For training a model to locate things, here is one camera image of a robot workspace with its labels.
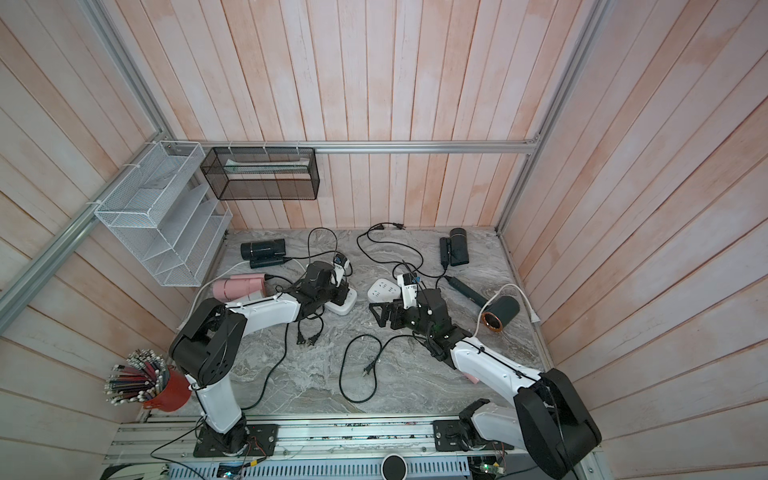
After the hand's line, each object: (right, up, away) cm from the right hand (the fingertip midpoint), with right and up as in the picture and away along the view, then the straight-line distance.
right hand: (381, 303), depth 83 cm
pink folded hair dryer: (-47, +3, +13) cm, 49 cm away
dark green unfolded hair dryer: (+37, -4, +8) cm, 38 cm away
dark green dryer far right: (+28, +16, +26) cm, 41 cm away
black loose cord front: (-3, -19, +1) cm, 19 cm away
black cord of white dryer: (-33, -22, 0) cm, 39 cm away
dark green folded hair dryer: (-45, +15, +29) cm, 56 cm away
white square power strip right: (+1, +2, +15) cm, 16 cm away
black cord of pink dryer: (-25, -12, +7) cm, 29 cm away
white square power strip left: (-11, -3, +11) cm, 16 cm away
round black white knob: (+3, -34, -17) cm, 39 cm away
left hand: (-12, +3, +13) cm, 18 cm away
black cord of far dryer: (+6, +11, +27) cm, 30 cm away
